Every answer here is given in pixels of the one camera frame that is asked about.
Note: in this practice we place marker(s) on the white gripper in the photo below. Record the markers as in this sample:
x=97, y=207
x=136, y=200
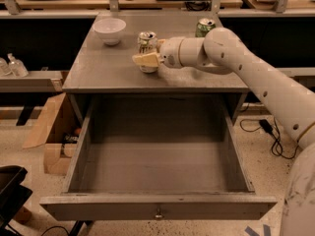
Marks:
x=170, y=52

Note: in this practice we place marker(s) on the white 7up soda can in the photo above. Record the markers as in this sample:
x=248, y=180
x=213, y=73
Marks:
x=147, y=42

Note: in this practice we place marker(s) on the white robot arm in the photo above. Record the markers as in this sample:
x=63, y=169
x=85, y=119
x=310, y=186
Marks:
x=290, y=102

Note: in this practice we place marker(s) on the green soda can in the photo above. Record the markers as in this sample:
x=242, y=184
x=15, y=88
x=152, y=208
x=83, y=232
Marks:
x=203, y=26

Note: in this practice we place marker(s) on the open grey top drawer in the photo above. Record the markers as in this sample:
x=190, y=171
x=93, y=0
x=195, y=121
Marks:
x=140, y=152

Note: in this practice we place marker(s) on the metal drawer knob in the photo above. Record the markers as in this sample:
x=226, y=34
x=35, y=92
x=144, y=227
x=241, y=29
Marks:
x=158, y=215

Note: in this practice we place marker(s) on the white ceramic bowl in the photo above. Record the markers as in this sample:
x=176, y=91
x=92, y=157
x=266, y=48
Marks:
x=109, y=30

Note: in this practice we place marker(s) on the grey cabinet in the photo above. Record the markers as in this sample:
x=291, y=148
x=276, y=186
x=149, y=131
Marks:
x=99, y=68

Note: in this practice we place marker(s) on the grey side shelf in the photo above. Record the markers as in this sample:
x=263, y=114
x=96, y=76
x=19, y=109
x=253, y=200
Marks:
x=35, y=81

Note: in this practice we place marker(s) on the open cardboard box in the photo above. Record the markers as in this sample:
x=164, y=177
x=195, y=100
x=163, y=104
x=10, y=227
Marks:
x=56, y=120

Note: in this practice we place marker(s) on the clear plastic bottle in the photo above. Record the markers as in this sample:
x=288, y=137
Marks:
x=17, y=66
x=4, y=67

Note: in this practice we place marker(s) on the black chair part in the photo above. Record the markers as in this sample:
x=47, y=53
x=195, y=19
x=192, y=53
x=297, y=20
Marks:
x=12, y=195

